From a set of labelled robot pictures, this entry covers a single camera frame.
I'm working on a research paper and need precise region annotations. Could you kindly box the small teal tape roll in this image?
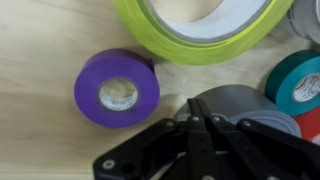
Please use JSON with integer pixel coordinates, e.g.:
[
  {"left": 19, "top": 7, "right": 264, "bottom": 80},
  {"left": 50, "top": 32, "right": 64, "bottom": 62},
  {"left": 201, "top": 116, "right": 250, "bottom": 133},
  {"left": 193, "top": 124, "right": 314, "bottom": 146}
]
[{"left": 264, "top": 49, "right": 320, "bottom": 117}]

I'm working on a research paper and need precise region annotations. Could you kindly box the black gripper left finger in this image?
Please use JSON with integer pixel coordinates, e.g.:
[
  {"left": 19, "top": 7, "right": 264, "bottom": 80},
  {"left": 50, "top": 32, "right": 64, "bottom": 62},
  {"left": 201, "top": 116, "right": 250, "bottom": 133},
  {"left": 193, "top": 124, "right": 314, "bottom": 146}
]
[{"left": 92, "top": 97, "right": 214, "bottom": 180}]

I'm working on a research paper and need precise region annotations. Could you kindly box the orange tape dispenser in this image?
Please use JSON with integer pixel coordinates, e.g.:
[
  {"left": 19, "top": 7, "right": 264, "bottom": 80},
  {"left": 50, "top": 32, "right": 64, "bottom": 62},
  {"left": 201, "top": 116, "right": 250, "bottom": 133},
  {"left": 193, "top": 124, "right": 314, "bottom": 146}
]
[{"left": 294, "top": 106, "right": 320, "bottom": 145}]

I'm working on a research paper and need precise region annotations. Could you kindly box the yellow-green tape roll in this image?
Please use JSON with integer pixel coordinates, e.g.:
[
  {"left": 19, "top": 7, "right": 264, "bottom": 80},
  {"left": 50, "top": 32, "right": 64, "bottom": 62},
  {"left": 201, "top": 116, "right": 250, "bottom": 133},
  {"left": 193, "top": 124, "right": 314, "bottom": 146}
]
[{"left": 113, "top": 0, "right": 296, "bottom": 66}]

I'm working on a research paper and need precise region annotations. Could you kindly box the wooden drawer white front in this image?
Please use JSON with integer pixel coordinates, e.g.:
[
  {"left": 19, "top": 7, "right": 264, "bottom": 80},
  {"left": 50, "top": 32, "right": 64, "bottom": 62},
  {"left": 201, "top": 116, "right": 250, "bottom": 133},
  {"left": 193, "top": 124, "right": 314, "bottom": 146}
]
[{"left": 0, "top": 0, "right": 320, "bottom": 180}]

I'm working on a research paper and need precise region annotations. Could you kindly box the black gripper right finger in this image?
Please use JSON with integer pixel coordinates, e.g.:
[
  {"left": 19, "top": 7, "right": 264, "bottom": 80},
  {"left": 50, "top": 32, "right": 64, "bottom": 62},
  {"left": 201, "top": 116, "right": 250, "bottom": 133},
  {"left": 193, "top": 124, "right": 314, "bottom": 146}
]
[{"left": 197, "top": 98, "right": 320, "bottom": 180}]

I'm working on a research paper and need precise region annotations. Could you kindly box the grey duct tape roll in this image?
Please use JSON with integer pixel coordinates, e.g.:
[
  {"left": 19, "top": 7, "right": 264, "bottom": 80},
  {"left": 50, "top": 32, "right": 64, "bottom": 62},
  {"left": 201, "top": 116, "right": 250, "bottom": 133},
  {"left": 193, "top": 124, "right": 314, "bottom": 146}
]
[{"left": 173, "top": 84, "right": 303, "bottom": 139}]

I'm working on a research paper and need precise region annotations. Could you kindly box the small purple tape roll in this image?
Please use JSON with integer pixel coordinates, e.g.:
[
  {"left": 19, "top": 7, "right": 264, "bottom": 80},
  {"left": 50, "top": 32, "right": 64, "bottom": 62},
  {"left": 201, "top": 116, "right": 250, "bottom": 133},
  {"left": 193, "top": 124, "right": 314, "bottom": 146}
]
[{"left": 73, "top": 48, "right": 161, "bottom": 130}]

